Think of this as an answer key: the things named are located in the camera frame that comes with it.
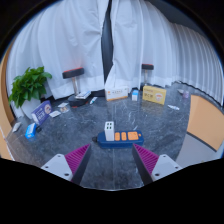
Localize small white card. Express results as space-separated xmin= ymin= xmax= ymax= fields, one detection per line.
xmin=49 ymin=110 xmax=62 ymax=119

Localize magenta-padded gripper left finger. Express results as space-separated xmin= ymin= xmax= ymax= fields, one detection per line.
xmin=40 ymin=143 xmax=92 ymax=186

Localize small bright blue box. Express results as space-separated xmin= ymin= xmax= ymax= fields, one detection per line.
xmin=24 ymin=122 xmax=38 ymax=140

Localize flat white packet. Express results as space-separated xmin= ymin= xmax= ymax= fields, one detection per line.
xmin=74 ymin=90 xmax=92 ymax=100

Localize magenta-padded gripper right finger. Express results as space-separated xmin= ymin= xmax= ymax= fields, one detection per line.
xmin=131 ymin=143 xmax=184 ymax=186

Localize small clear packet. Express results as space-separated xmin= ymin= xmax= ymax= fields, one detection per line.
xmin=57 ymin=102 xmax=70 ymax=114

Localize white block charger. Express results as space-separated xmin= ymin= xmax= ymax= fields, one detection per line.
xmin=104 ymin=121 xmax=115 ymax=142

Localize blue power strip, orange sockets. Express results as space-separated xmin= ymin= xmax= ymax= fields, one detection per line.
xmin=92 ymin=130 xmax=145 ymax=149

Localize white curtain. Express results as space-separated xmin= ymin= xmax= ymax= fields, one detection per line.
xmin=104 ymin=0 xmax=224 ymax=105
xmin=6 ymin=0 xmax=110 ymax=101

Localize yellow cardboard box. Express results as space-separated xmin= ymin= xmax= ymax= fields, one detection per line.
xmin=141 ymin=85 xmax=167 ymax=106

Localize purple box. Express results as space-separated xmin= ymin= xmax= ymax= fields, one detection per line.
xmin=31 ymin=99 xmax=53 ymax=126

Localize small blue and white box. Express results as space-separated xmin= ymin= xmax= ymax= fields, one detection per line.
xmin=131 ymin=89 xmax=140 ymax=102

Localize small grey-white packet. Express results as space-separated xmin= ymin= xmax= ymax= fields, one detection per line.
xmin=11 ymin=121 xmax=23 ymax=133

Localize black stool with red rim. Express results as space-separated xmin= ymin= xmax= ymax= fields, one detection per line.
xmin=62 ymin=67 xmax=90 ymax=108
xmin=141 ymin=63 xmax=155 ymax=88

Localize green potted plant, white pot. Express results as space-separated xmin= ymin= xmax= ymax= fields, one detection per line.
xmin=8 ymin=65 xmax=53 ymax=119

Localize white box with orange print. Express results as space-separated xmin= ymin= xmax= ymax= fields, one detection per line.
xmin=104 ymin=86 xmax=130 ymax=102

